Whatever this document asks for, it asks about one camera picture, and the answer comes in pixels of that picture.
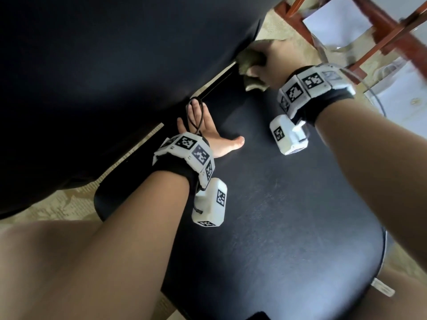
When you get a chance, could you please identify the person's left forearm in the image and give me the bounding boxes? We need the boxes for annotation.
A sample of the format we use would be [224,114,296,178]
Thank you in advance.
[20,170,191,320]

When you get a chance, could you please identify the person's right leg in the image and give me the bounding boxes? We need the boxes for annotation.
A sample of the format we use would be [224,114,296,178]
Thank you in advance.
[347,263,427,320]

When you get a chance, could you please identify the green cleaning cloth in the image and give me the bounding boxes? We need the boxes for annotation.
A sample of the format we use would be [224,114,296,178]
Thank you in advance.
[235,48,269,92]

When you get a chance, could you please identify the person's right forearm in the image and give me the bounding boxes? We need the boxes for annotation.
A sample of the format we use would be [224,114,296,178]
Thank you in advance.
[315,98,427,271]

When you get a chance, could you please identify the white marker right wristband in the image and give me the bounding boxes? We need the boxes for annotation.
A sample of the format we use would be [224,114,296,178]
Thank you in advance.
[276,62,358,127]

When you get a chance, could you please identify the black leather chair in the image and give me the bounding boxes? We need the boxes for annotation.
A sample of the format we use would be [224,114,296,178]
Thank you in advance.
[0,0,388,320]

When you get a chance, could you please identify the wooden luggage rack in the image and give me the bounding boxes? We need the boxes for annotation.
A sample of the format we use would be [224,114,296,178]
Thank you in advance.
[275,0,427,80]

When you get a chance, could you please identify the thin black cable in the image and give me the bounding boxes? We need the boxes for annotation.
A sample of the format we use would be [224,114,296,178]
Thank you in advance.
[363,88,389,131]
[187,98,204,135]

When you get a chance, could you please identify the person's left hand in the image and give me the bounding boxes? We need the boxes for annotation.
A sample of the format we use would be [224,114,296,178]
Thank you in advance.
[177,102,246,159]

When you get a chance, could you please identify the person's right hand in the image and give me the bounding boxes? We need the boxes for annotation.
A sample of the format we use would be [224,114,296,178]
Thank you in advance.
[248,39,313,89]

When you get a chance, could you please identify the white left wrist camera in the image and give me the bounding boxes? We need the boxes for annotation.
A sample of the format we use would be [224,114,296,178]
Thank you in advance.
[191,178,228,228]

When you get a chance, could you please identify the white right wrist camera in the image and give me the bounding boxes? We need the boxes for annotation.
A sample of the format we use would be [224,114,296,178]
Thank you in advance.
[269,114,310,156]

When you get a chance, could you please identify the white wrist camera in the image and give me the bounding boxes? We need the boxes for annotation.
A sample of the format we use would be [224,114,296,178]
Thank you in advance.
[269,114,310,156]
[191,178,228,228]

